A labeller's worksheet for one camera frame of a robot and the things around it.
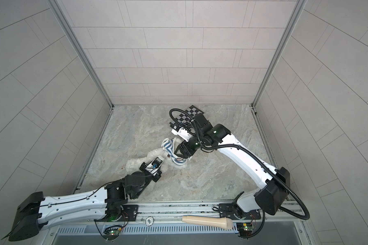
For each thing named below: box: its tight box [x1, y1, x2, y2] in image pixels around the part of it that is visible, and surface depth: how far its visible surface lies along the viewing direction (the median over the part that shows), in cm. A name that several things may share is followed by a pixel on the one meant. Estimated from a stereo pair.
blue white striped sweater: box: [161, 137, 187, 166], surface depth 67 cm
